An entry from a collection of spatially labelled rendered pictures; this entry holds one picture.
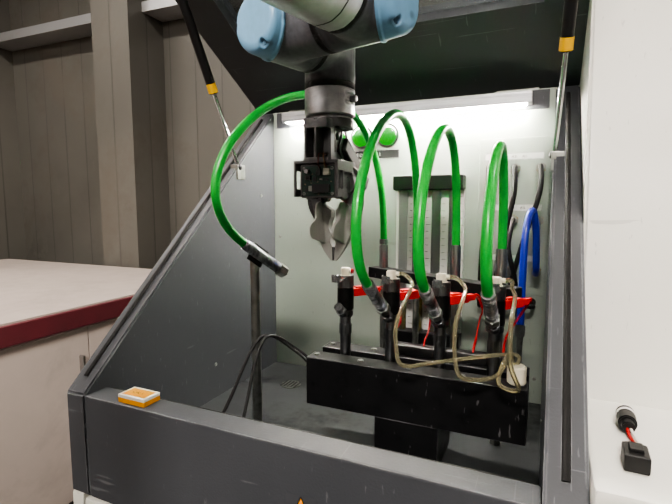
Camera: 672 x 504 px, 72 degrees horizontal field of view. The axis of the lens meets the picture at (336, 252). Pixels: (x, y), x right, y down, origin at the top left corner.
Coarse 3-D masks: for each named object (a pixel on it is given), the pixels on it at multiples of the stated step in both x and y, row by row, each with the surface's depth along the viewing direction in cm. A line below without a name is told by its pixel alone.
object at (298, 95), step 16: (288, 96) 76; (304, 96) 78; (256, 112) 72; (240, 128) 71; (224, 144) 70; (224, 160) 69; (384, 192) 93; (384, 208) 94; (224, 224) 70; (384, 224) 94; (240, 240) 72; (384, 240) 94
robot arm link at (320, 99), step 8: (312, 88) 66; (320, 88) 66; (328, 88) 65; (336, 88) 65; (344, 88) 66; (352, 88) 67; (312, 96) 66; (320, 96) 66; (328, 96) 65; (336, 96) 66; (344, 96) 66; (352, 96) 67; (312, 104) 66; (320, 104) 66; (328, 104) 66; (336, 104) 66; (344, 104) 66; (352, 104) 68; (312, 112) 67; (320, 112) 66; (328, 112) 66; (336, 112) 66; (344, 112) 66; (352, 112) 68
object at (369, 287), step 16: (400, 112) 73; (384, 128) 66; (368, 144) 62; (368, 160) 61; (416, 160) 84; (416, 176) 85; (416, 192) 86; (352, 208) 59; (352, 224) 59; (352, 240) 59; (352, 256) 60; (368, 288) 64; (384, 304) 69
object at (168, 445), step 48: (96, 432) 68; (144, 432) 64; (192, 432) 60; (240, 432) 57; (288, 432) 57; (96, 480) 69; (144, 480) 65; (192, 480) 61; (240, 480) 58; (288, 480) 55; (336, 480) 52; (384, 480) 50; (432, 480) 48; (480, 480) 47
